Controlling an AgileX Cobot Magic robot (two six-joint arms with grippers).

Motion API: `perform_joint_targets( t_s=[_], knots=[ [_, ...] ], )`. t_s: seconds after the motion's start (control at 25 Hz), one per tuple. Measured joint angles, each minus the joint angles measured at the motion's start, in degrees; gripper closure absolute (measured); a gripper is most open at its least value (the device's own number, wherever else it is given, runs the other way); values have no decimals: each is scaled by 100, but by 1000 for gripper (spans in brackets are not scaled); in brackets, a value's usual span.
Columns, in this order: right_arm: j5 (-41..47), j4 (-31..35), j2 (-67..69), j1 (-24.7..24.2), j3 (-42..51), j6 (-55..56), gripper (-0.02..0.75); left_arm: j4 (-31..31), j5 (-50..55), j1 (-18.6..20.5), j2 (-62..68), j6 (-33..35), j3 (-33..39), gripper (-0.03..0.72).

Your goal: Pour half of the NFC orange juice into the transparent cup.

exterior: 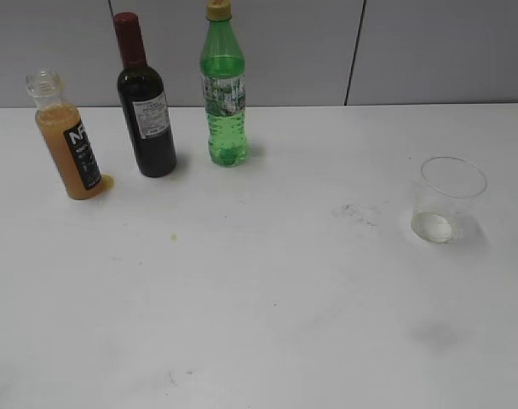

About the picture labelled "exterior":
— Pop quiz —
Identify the transparent plastic cup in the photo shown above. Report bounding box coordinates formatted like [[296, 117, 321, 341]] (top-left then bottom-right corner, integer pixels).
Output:
[[410, 156, 488, 244]]

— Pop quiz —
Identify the NFC orange juice bottle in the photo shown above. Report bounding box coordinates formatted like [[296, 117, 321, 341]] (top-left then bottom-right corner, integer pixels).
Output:
[[26, 69, 102, 200]]

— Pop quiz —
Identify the green plastic soda bottle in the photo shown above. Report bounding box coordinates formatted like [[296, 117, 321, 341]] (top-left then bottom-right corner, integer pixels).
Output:
[[199, 1, 248, 167]]

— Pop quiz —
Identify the dark red wine bottle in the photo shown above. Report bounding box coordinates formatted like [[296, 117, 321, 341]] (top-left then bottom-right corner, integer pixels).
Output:
[[113, 12, 177, 178]]

